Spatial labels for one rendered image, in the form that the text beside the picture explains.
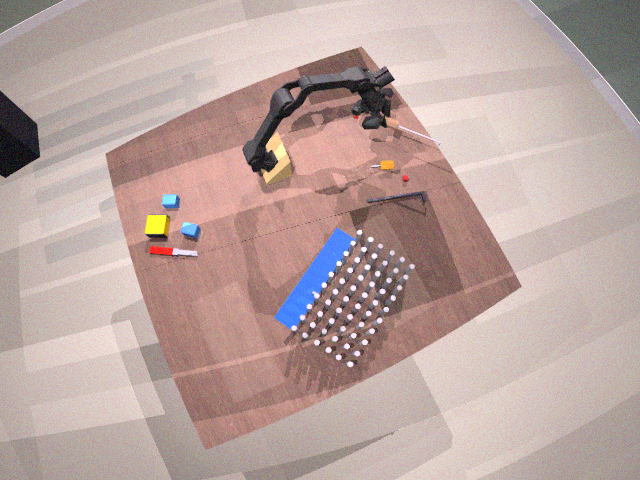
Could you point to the blue block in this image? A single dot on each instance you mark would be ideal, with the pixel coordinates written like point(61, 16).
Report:
point(170, 201)
point(189, 229)

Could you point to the red and white bar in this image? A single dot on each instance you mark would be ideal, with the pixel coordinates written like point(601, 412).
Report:
point(171, 251)

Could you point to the blue flat strip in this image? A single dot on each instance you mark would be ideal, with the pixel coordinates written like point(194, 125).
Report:
point(318, 272)

